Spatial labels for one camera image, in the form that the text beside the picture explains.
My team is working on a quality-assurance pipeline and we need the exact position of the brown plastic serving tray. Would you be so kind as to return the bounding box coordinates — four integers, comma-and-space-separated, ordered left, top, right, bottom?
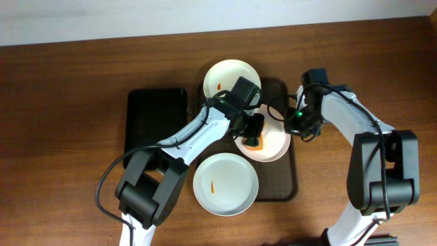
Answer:
195, 77, 298, 202

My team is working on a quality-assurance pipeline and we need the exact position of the cream plate top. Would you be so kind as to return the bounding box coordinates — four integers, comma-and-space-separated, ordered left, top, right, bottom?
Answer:
203, 59, 263, 117

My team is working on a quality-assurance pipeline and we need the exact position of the small black tray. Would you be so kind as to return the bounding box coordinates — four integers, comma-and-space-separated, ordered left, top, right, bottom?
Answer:
124, 87, 187, 152

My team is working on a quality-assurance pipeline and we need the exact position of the pinkish white plate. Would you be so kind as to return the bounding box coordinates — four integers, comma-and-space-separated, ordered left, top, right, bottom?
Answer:
234, 104, 291, 162

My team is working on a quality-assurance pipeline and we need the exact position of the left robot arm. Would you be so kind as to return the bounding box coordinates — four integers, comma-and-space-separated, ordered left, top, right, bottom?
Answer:
115, 77, 263, 245

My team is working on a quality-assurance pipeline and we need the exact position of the green and yellow sponge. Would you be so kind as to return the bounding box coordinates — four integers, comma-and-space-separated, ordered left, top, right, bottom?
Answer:
241, 133, 264, 151

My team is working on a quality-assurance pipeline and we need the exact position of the pale grey plate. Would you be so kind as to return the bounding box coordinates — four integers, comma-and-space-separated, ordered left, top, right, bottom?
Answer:
193, 153, 259, 217

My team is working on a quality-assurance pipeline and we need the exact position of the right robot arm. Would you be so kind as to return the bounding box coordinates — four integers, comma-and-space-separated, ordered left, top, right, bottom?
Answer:
284, 68, 420, 246

